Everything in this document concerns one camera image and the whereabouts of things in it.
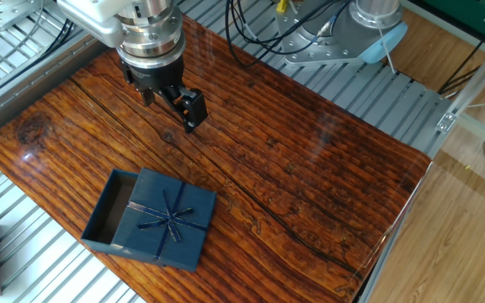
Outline aluminium frame beam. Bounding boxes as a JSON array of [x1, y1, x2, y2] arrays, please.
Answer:
[[434, 37, 485, 136]]

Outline thin black floor cable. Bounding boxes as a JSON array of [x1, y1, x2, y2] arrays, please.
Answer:
[[437, 3, 485, 96]]

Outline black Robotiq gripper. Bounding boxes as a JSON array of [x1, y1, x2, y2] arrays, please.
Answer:
[[119, 53, 209, 135]]

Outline perforated metal plate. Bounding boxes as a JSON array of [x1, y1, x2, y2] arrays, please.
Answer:
[[0, 0, 44, 33]]

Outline white zip tie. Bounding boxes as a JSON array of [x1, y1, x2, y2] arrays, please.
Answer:
[[376, 16, 397, 76]]

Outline blue ribboned casing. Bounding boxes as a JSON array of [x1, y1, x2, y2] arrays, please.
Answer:
[[110, 167, 218, 274]]

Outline black cables under mesh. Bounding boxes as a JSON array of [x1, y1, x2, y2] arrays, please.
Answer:
[[27, 19, 76, 68]]

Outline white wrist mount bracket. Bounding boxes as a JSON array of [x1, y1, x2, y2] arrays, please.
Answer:
[[56, 0, 142, 49]]

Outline wood grain table mat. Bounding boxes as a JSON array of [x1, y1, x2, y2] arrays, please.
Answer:
[[0, 14, 432, 303]]

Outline blue gift box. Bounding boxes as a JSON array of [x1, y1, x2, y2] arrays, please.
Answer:
[[80, 168, 140, 255]]

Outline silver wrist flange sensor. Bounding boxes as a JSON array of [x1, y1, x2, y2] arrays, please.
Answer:
[[115, 0, 187, 70]]

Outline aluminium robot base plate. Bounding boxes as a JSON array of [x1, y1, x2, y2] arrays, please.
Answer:
[[274, 0, 381, 67]]

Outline aluminium table edge rail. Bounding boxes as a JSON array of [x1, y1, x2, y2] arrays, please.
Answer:
[[0, 35, 113, 146]]

